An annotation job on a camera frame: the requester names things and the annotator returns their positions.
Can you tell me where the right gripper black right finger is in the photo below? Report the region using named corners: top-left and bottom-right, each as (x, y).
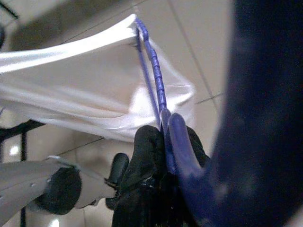
top-left (187, 126), bottom-right (211, 168)

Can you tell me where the sheer white garment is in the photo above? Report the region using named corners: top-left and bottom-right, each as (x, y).
top-left (0, 13), bottom-right (196, 144)

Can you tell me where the dark blue denim jacket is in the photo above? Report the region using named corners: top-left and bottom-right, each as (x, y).
top-left (210, 0), bottom-right (303, 227)

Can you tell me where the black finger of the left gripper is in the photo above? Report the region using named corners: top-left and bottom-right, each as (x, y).
top-left (110, 153), bottom-right (130, 190)

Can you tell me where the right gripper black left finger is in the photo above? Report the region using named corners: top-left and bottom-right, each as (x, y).
top-left (106, 124), bottom-right (180, 227)

